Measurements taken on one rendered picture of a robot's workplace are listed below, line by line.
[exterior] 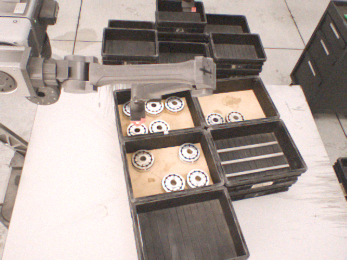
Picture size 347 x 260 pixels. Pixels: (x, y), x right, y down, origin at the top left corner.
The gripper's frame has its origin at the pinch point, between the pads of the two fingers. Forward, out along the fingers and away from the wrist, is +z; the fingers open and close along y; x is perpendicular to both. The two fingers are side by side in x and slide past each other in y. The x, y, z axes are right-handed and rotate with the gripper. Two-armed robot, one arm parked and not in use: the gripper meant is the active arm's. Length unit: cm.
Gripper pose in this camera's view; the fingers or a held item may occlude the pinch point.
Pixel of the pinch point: (137, 119)
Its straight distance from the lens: 149.5
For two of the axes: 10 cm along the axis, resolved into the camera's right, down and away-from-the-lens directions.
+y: -1.1, -8.2, 5.6
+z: -1.1, 5.7, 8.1
